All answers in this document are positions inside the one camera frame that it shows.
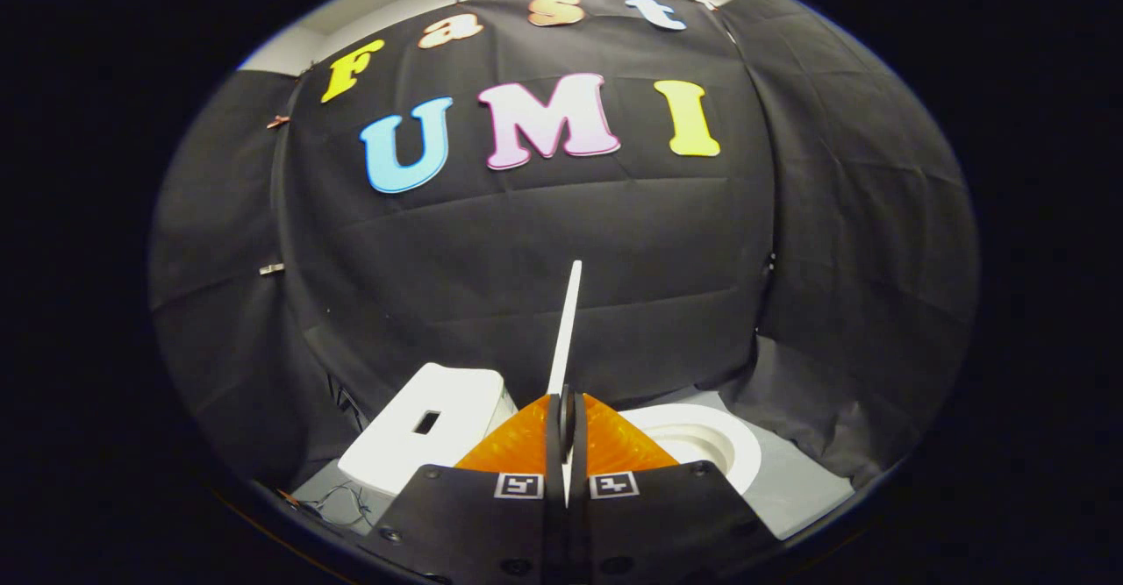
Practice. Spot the white toilet body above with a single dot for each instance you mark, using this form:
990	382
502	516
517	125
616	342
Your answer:
421	445

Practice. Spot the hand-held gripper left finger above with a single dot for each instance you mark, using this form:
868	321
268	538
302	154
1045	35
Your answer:
553	445

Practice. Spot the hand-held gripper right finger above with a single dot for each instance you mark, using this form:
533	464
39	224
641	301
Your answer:
581	445

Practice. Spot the white toilet lid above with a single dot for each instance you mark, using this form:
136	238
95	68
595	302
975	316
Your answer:
566	331

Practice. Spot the black backdrop cloth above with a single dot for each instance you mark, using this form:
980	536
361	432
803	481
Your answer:
544	234

